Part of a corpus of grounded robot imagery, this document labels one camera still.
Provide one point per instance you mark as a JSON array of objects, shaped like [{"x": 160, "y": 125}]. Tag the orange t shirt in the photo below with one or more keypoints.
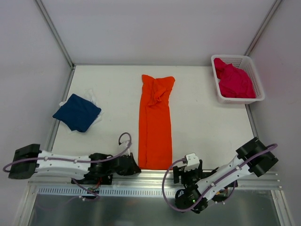
[{"x": 155, "y": 150}]

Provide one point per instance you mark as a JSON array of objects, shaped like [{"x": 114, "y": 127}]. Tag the folded navy blue t shirt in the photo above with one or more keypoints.
[{"x": 77, "y": 113}]

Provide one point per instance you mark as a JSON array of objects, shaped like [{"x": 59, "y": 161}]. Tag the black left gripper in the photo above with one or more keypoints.
[{"x": 128, "y": 165}]

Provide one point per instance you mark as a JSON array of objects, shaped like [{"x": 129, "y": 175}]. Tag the folded white t shirt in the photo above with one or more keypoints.
[{"x": 90, "y": 96}]

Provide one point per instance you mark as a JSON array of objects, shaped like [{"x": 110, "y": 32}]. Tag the white plastic basket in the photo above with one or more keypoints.
[{"x": 246, "y": 64}]

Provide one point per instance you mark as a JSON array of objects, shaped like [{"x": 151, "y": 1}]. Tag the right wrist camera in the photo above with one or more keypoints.
[{"x": 192, "y": 162}]

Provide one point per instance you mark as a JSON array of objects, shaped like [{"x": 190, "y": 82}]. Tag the aluminium front rail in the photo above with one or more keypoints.
[{"x": 153, "y": 179}]

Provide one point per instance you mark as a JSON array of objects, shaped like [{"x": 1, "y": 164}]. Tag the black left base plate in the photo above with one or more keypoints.
[{"x": 92, "y": 178}]

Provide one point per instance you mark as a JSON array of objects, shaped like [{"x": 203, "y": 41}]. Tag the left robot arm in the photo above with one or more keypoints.
[{"x": 31, "y": 161}]

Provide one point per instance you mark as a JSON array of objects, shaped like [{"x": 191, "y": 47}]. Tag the white slotted cable duct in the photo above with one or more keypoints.
[{"x": 103, "y": 191}]

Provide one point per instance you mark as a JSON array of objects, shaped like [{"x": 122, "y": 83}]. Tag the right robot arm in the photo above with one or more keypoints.
[{"x": 253, "y": 158}]

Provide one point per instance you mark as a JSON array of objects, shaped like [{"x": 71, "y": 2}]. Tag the magenta t shirt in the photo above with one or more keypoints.
[{"x": 233, "y": 82}]

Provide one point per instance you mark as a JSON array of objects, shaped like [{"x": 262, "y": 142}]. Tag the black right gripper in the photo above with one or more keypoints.
[{"x": 177, "y": 174}]

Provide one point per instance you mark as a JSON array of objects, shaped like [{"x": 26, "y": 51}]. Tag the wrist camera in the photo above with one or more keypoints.
[
  {"x": 124, "y": 148},
  {"x": 192, "y": 162}
]

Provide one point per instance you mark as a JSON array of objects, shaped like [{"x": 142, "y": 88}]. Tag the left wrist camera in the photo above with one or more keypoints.
[{"x": 124, "y": 148}]

